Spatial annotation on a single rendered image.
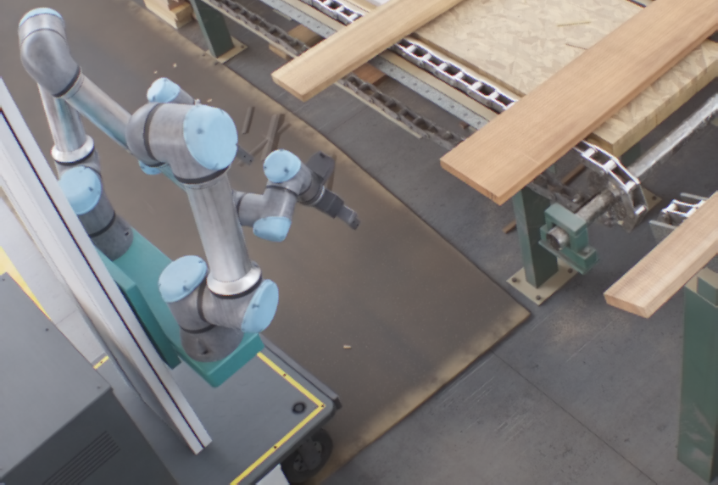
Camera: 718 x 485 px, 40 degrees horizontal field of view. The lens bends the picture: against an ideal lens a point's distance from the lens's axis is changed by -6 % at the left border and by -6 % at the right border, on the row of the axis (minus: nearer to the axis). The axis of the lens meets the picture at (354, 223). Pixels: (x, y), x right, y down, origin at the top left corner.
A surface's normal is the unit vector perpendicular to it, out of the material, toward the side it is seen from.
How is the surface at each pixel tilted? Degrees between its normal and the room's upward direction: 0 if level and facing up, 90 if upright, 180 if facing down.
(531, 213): 90
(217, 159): 83
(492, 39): 0
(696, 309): 90
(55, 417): 0
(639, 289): 22
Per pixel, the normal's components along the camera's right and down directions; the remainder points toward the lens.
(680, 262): -0.43, -0.81
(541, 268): 0.59, 0.47
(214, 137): 0.87, 0.03
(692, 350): -0.77, 0.56
